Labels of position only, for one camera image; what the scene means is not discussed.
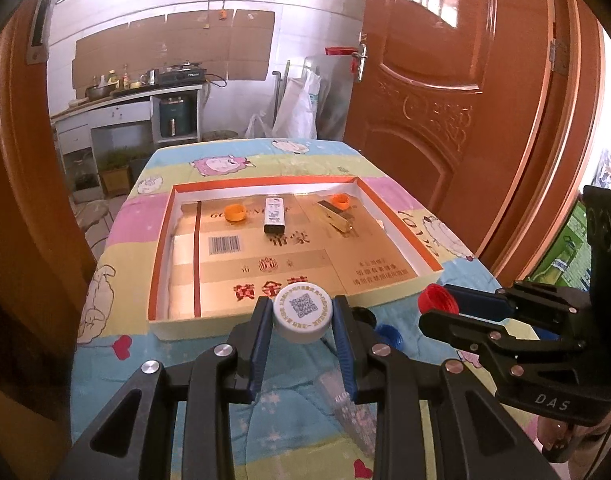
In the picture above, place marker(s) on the white woven sack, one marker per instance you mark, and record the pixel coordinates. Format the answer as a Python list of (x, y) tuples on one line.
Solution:
[(298, 110)]

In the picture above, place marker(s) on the yellow-capped bottle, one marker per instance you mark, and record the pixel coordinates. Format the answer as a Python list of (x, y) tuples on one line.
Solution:
[(114, 78)]

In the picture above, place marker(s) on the shallow orange-rimmed cardboard box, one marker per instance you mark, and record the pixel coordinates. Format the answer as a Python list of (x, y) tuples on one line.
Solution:
[(195, 327)]

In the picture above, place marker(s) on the red bottle cap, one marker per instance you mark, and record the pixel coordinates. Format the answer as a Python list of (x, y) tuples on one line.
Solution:
[(438, 302)]

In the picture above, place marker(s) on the round cushioned stool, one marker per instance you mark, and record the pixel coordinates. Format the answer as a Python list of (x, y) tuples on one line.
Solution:
[(93, 215)]

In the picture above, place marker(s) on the wooden plant crate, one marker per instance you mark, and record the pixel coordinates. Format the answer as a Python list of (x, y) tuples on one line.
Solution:
[(116, 175)]

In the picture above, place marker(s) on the white bottle cap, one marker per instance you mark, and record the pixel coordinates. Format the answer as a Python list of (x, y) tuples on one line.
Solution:
[(303, 310)]

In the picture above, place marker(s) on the black gas stove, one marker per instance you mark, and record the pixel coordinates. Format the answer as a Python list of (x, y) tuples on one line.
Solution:
[(185, 76)]

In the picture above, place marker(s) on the dark orange bottle cap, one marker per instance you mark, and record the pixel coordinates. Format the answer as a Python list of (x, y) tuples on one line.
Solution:
[(341, 201)]

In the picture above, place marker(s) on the blue bottle cap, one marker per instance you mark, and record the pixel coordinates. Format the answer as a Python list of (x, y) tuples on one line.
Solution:
[(389, 335)]

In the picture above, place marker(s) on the clear floral gloss tube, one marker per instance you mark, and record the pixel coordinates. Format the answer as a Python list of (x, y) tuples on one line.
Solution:
[(353, 410)]

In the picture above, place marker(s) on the cardboard wall lining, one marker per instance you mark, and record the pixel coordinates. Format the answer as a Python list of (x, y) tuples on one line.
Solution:
[(175, 45)]

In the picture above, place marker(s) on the light orange bottle cap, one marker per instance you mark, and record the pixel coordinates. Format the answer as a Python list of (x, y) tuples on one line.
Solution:
[(234, 212)]

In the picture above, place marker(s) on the black bottle cap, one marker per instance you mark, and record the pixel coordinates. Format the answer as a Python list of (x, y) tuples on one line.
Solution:
[(365, 317)]

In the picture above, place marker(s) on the grey pipe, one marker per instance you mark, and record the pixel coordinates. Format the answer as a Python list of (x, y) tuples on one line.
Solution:
[(276, 90)]

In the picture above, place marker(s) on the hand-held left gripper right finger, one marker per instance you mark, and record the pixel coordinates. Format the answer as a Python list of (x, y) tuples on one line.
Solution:
[(345, 350)]

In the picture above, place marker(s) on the green air fryer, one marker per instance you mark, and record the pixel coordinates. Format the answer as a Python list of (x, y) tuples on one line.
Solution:
[(175, 116)]

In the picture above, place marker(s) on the flattened printed cardboard sheet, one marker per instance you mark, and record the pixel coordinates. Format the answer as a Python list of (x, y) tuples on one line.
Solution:
[(285, 260)]

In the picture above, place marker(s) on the person's right hand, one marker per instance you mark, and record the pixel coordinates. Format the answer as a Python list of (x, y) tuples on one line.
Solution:
[(555, 437)]

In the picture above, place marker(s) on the metal door strike plate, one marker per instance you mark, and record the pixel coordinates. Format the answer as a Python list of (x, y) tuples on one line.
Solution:
[(39, 25)]

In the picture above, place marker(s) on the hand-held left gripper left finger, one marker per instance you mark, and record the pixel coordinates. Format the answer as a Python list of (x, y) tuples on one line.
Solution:
[(260, 340)]

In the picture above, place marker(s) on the orange hanging socket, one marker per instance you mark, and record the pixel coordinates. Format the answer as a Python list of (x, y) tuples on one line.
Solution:
[(224, 14)]

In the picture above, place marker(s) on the dark wok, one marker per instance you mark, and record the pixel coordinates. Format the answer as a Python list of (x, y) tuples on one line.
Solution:
[(100, 91)]

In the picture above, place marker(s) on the gold lighter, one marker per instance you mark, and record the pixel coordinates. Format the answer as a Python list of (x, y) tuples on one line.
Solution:
[(335, 217)]

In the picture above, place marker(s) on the white printed lighter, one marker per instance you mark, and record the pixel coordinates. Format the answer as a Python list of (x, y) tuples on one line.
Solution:
[(272, 215)]

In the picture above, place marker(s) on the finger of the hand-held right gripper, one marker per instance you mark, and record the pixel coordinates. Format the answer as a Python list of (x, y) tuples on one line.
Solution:
[(465, 330), (480, 302)]

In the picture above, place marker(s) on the white plastic bag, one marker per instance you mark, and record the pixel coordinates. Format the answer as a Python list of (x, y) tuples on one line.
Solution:
[(258, 127)]

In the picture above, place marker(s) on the white kitchen counter cabinet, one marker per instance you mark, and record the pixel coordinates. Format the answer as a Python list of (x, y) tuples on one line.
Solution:
[(120, 115)]

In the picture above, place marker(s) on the dark plant pot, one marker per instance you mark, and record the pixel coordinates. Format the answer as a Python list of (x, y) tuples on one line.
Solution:
[(138, 165)]

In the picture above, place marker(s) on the round woven basket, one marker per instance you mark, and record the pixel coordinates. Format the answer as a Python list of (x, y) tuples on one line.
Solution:
[(219, 135)]

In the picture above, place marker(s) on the red paper strip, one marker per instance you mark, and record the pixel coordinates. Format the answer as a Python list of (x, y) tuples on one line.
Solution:
[(341, 51)]

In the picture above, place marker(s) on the carved wooden door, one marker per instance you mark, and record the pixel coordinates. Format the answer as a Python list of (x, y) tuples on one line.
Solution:
[(425, 110)]

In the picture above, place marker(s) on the plain brown wooden door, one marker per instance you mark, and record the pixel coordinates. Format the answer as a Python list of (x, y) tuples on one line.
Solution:
[(15, 210)]

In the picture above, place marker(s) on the green printed box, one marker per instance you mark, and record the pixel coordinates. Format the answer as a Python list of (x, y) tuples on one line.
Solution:
[(568, 250)]

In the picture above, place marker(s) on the steel kettle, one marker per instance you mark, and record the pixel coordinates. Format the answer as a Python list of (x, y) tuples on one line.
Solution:
[(149, 77)]

